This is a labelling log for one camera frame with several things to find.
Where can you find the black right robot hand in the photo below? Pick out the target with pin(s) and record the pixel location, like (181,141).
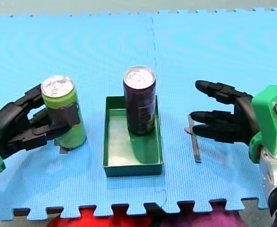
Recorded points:
(226,118)

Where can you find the dark purple drink can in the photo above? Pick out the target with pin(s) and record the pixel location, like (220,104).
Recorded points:
(140,106)

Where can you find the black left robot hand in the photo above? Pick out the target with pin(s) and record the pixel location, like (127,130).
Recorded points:
(12,123)

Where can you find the shallow green tray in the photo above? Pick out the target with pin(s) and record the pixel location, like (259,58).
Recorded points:
(133,151)

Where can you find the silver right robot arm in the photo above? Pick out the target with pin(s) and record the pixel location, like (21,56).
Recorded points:
(273,146)

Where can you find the green can with dark band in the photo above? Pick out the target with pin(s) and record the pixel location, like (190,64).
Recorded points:
(65,113)

